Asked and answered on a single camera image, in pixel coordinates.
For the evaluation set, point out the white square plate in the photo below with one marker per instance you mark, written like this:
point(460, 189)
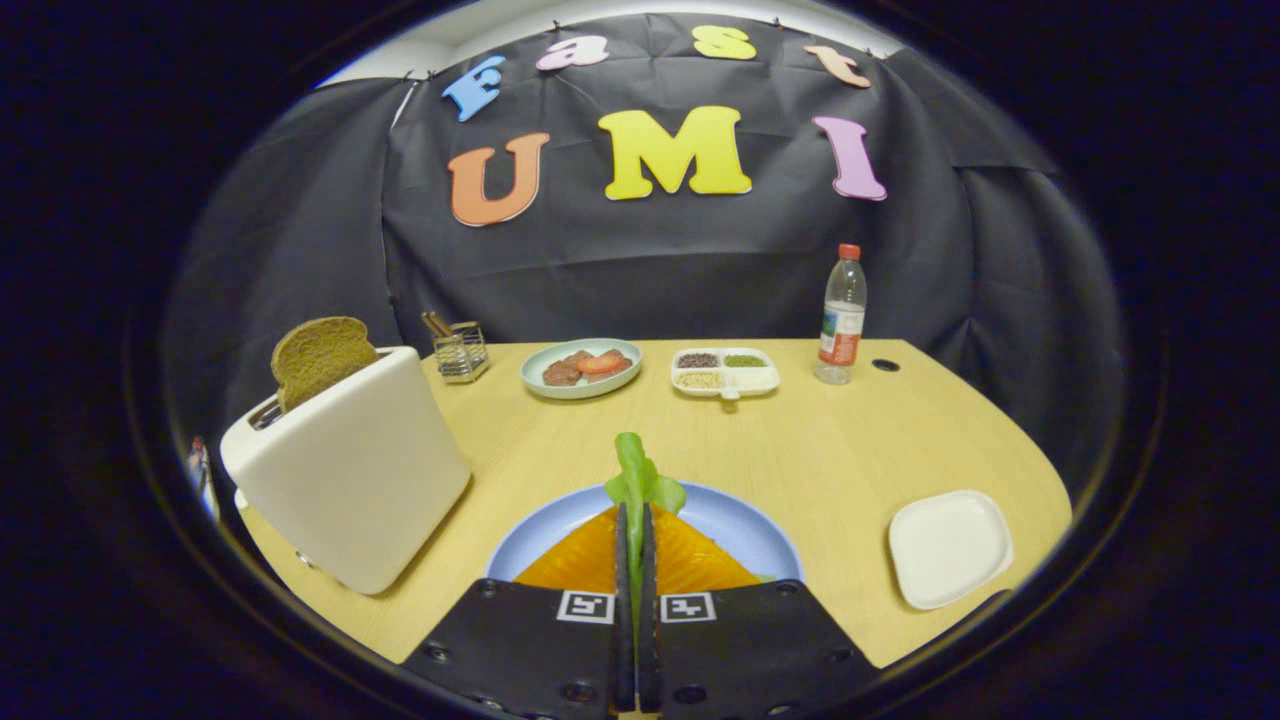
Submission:
point(950, 550)

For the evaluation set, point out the clear red-capped water bottle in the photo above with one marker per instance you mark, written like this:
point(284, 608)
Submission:
point(842, 330)

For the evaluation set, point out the white toaster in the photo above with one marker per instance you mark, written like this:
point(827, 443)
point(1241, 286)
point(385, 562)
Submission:
point(350, 480)

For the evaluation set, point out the blue round plate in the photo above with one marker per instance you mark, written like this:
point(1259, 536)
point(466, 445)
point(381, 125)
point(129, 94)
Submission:
point(740, 530)

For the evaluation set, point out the brown meat slice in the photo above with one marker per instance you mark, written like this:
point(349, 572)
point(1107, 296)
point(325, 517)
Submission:
point(562, 373)

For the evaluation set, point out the brown wooden chopsticks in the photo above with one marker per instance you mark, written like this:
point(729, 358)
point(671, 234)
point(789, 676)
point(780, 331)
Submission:
point(436, 323)

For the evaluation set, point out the black backdrop cloth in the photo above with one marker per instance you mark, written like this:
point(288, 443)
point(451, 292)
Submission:
point(650, 270)

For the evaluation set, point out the green lettuce leaf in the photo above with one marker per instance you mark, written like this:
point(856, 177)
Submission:
point(640, 475)

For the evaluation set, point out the pale green round plate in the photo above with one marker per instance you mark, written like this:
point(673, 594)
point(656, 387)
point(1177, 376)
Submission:
point(580, 390)

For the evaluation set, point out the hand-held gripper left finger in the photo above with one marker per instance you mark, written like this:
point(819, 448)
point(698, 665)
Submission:
point(520, 650)

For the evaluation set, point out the white divided seasoning tray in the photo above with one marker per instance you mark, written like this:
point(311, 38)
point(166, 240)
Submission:
point(725, 380)

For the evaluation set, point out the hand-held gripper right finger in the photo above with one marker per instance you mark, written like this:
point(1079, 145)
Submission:
point(760, 650)

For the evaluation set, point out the brown bread slice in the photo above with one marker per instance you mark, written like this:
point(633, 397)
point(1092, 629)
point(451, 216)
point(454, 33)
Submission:
point(320, 355)

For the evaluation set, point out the red tomato slice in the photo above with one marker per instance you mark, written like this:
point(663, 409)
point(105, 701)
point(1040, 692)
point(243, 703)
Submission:
point(603, 363)

